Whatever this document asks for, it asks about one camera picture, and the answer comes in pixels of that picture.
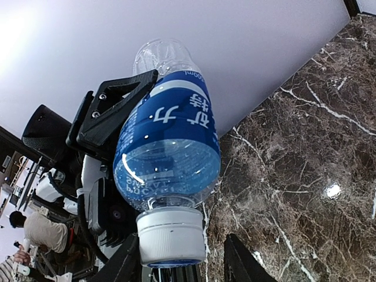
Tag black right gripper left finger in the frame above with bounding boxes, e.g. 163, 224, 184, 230
93, 233, 140, 282

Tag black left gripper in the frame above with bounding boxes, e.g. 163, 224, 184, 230
66, 69, 158, 162

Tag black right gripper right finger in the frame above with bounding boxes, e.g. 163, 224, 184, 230
224, 233, 277, 282

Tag white Pocari bottle cap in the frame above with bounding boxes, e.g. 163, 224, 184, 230
136, 207, 206, 268

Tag Pocari Sweat clear bottle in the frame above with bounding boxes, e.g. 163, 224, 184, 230
113, 39, 221, 212

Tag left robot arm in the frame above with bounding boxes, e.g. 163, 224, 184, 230
22, 69, 158, 233

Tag person in beige shirt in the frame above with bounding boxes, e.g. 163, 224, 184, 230
9, 211, 68, 253

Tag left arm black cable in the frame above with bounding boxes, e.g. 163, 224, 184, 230
46, 170, 111, 264

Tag black right corner post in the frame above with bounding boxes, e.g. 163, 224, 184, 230
344, 0, 376, 17

